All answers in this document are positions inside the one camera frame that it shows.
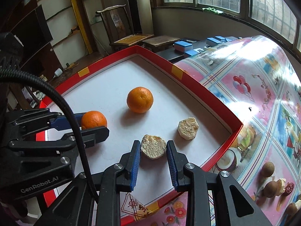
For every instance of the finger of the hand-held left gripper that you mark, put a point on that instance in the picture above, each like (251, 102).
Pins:
(61, 122)
(96, 135)

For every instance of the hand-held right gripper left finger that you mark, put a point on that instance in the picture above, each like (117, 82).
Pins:
(132, 169)

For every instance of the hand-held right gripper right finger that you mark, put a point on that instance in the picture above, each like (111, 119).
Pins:
(172, 169)

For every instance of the orange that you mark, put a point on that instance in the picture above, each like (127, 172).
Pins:
(140, 100)
(94, 120)

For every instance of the beige porous chunk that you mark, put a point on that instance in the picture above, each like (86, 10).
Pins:
(298, 204)
(152, 147)
(281, 185)
(188, 128)

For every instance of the red-rimmed white tray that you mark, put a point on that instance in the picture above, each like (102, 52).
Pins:
(105, 87)

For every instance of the brown longan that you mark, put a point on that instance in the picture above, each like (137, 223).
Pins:
(270, 189)
(291, 209)
(268, 169)

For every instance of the red jujube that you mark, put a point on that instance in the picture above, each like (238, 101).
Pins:
(289, 188)

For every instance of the white plug adapter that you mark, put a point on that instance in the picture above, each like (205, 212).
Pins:
(57, 72)

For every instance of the black box device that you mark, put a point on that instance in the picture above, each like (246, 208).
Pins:
(9, 51)

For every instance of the wooden chair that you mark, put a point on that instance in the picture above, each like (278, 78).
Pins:
(122, 28)

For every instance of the yellow vertical board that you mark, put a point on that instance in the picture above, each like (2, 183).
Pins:
(77, 9)

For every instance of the dark wooden stool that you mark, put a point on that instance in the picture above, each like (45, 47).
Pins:
(162, 41)

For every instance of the glossy printed tablecloth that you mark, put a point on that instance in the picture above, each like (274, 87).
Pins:
(258, 87)

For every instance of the group of blue tiles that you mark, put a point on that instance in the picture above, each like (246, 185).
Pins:
(183, 46)

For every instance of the green cloth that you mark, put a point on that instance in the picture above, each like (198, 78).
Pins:
(211, 10)

